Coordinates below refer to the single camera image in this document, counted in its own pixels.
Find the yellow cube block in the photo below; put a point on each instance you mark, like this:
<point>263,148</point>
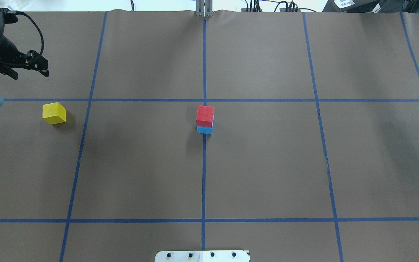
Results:
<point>54,113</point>

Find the red cube block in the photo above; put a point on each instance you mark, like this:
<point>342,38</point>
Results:
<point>205,116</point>

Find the grey aluminium post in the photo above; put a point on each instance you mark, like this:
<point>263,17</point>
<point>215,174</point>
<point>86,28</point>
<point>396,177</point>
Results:
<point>204,8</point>

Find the blue cube block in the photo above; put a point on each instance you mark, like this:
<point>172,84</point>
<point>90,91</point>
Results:
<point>204,130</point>

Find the white mounting plate with bolts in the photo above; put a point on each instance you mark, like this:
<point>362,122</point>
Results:
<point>203,256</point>

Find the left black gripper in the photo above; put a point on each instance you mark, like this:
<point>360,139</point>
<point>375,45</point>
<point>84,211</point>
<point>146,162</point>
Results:
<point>6,47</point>

